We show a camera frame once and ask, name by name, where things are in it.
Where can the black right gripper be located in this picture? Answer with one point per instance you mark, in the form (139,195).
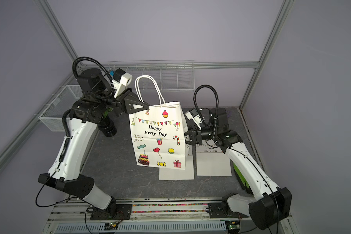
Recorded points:
(195,137)

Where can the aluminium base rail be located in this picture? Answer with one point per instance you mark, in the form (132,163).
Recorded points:
(158,216)

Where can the white wire wall shelf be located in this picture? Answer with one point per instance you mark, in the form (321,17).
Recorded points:
(170,75)

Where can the white wire side basket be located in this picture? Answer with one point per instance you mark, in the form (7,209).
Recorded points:
(51,117)

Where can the green black work glove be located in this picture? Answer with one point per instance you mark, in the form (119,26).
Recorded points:
(242,181)

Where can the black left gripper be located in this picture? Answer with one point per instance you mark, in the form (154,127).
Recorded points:
(128,103)

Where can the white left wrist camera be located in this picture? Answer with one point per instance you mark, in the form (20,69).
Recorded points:
(120,80)

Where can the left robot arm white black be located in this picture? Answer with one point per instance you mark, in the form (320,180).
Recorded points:
(102,92)

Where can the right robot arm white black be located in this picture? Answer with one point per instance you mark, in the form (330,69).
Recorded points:
(271,203)

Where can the potted plant with pink flower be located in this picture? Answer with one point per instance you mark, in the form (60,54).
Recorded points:
(106,125)

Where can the small white party paper bag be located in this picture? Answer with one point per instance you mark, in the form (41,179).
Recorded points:
(186,174)

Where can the large white party paper bag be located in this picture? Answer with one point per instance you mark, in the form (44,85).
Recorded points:
(211,161)

